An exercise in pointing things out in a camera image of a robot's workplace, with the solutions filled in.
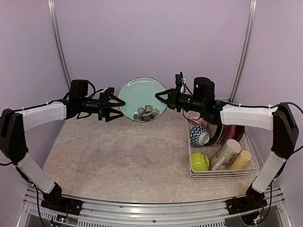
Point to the light blue floral plate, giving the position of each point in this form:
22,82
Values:
141,105

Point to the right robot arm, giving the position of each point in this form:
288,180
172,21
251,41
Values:
278,119

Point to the lime green bowl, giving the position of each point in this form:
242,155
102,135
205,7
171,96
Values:
199,162

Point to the white printed mug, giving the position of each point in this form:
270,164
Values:
225,155

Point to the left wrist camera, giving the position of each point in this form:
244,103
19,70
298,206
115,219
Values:
106,90

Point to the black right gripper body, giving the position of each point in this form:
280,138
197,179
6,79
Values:
178,102

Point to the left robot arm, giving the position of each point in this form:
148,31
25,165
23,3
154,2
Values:
15,123

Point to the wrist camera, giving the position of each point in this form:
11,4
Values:
180,82
106,90

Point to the white red patterned bowl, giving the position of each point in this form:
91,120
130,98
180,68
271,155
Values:
194,119

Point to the yellow cup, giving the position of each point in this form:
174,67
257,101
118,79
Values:
242,161

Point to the black rimmed striped plate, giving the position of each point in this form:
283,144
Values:
215,132

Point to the white wire dish rack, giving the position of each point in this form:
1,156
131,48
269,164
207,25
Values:
211,150

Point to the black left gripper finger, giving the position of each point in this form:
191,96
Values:
113,100
112,114

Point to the left aluminium corner post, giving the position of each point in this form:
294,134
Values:
58,43

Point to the right aluminium corner post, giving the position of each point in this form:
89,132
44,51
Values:
245,49

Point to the aluminium front rail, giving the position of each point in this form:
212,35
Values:
96,213

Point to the pink polka dot plate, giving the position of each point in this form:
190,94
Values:
234,132

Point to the blue white zigzag bowl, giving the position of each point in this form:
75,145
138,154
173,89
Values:
199,135

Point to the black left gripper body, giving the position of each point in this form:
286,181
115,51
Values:
102,109

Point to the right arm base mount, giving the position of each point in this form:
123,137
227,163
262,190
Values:
244,204

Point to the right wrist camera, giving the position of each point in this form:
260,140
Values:
180,82

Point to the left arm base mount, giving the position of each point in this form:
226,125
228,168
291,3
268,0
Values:
71,205

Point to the aluminium corner post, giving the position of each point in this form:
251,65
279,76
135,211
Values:
58,43
245,49

